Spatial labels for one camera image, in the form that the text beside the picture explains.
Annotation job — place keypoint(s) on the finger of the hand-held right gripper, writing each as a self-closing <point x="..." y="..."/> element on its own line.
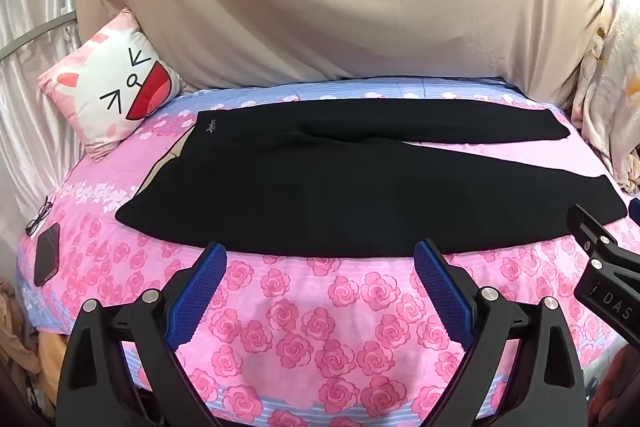
<point x="595" y="237"/>
<point x="635" y="210"/>

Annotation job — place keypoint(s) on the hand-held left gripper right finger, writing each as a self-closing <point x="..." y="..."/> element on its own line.
<point x="442" y="289"/>

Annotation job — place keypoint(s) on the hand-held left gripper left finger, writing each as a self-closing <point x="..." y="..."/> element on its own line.
<point x="200" y="287"/>

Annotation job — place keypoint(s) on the black pants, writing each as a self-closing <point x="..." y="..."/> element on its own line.
<point x="330" y="187"/>

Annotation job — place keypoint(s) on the pink rose bedsheet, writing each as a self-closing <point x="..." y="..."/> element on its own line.
<point x="300" y="332"/>

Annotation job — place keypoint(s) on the cream floral blanket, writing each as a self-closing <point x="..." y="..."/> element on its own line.
<point x="612" y="77"/>

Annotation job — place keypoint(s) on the black smartphone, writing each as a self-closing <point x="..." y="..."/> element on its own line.
<point x="46" y="254"/>

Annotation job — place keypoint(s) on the black eyeglasses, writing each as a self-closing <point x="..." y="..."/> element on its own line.
<point x="40" y="216"/>

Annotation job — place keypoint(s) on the tan crumpled clothes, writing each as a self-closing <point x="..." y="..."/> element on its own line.
<point x="17" y="347"/>

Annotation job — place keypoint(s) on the rabbit face pillow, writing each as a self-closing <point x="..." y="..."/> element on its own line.
<point x="107" y="82"/>

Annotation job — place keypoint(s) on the white satin curtain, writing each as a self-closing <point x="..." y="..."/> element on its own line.
<point x="35" y="97"/>

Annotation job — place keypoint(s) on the curved metal rail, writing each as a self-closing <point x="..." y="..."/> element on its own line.
<point x="35" y="34"/>

